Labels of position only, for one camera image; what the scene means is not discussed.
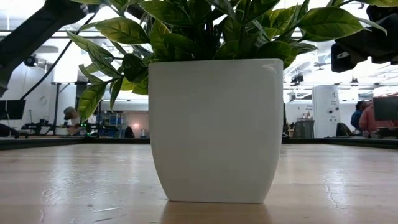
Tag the person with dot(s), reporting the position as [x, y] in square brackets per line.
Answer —
[73, 116]
[370, 119]
[357, 116]

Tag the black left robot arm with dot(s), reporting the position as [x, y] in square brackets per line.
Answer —
[28, 37]

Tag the black backpack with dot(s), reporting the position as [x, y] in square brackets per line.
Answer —
[343, 130]

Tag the black round ceiling fixture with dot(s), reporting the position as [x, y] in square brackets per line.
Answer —
[30, 61]

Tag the green leafy artificial plant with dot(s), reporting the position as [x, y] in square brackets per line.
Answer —
[186, 40]

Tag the white cylindrical pillar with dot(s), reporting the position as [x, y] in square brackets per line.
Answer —
[326, 112]

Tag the black computer monitor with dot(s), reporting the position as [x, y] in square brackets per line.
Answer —
[12, 109]
[385, 109]

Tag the dark grey chair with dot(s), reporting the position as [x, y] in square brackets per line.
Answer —
[304, 129]

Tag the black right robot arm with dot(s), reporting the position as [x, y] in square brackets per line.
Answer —
[384, 12]

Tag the white square plant pot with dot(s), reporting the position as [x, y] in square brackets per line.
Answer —
[214, 130]

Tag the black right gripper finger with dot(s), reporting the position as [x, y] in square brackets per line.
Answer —
[345, 63]

